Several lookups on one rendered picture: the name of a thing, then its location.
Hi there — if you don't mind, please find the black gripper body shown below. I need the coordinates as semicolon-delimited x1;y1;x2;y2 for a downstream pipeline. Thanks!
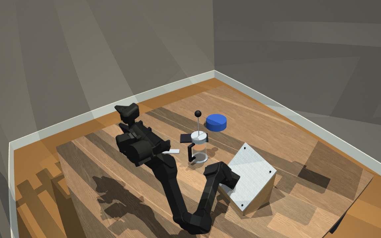
120;103;152;141

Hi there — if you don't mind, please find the blue short cylinder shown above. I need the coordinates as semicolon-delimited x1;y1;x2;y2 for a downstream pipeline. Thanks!
206;114;227;132

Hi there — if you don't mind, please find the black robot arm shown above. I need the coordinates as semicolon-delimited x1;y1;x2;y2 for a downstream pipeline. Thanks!
115;128;240;235

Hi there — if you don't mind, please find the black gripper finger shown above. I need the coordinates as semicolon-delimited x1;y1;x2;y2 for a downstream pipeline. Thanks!
118;123;129;133
114;105;128;114

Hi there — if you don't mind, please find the french press coffee maker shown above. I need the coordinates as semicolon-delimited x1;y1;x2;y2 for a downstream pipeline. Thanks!
188;110;208;164

